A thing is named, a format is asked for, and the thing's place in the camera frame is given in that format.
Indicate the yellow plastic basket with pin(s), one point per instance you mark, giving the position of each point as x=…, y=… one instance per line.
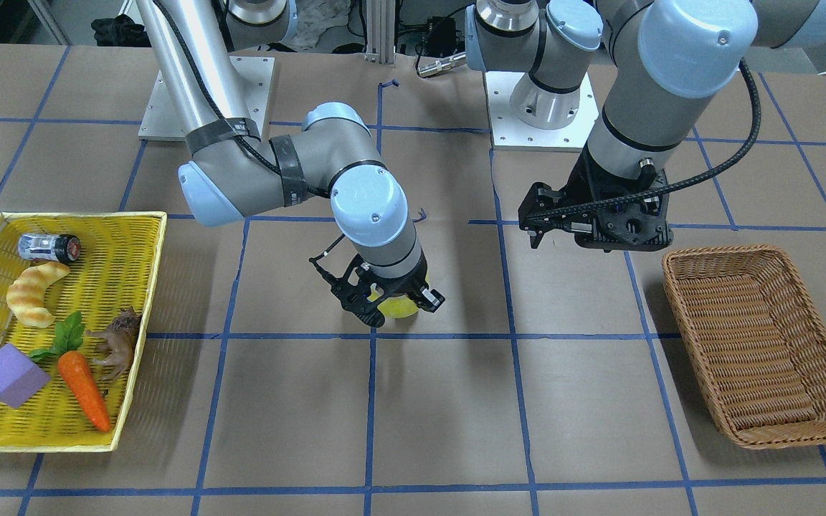
x=117, y=268

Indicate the brown wicker basket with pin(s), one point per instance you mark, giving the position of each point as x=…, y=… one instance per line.
x=755, y=340

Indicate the brown toy dinosaur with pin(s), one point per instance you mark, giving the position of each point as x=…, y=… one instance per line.
x=120, y=337

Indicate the purple foam block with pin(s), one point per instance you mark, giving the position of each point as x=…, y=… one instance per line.
x=20, y=377

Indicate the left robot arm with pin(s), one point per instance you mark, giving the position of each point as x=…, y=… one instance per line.
x=672, y=58

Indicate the orange toy carrot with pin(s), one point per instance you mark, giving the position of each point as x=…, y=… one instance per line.
x=74, y=369

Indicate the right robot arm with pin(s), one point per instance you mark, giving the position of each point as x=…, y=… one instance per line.
x=233, y=173

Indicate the toy croissant bread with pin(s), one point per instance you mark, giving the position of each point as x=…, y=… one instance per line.
x=25, y=296

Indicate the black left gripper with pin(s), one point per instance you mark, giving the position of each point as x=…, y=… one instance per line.
x=576, y=188

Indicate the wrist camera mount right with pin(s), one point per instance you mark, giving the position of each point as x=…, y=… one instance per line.
x=351, y=296

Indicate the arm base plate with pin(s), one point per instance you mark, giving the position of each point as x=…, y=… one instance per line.
x=549, y=125
x=255, y=93

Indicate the aluminium frame post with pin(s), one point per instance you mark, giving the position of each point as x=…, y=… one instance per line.
x=381, y=28

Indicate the yellow tape roll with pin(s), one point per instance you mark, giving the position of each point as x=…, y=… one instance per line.
x=398, y=307

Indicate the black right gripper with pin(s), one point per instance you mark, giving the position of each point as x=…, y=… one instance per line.
x=428, y=297

